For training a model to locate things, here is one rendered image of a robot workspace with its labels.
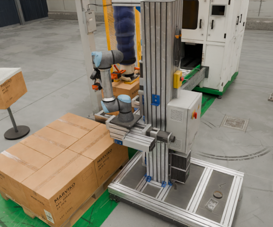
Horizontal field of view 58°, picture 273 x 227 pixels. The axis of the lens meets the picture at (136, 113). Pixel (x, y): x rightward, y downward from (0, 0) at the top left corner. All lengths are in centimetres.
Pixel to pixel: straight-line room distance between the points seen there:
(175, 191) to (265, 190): 107
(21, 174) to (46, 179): 28
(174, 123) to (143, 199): 89
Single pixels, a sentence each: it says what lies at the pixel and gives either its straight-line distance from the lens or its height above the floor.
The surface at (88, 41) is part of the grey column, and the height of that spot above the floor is 134.
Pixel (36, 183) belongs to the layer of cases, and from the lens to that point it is 260.
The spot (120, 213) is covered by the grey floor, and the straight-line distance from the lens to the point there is 285.
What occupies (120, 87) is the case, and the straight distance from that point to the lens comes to 290.
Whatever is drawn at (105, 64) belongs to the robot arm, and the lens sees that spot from 203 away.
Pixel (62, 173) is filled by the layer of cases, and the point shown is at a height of 54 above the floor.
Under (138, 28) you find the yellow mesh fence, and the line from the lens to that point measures 398.
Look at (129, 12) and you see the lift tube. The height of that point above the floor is 184.
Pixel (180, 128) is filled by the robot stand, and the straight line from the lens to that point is 220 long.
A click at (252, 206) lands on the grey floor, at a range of 307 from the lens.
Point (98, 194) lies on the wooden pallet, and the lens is 299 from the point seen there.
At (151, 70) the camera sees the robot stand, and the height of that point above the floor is 149.
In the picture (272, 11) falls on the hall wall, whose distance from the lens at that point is 1108.
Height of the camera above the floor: 224
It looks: 30 degrees down
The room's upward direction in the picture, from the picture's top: 3 degrees counter-clockwise
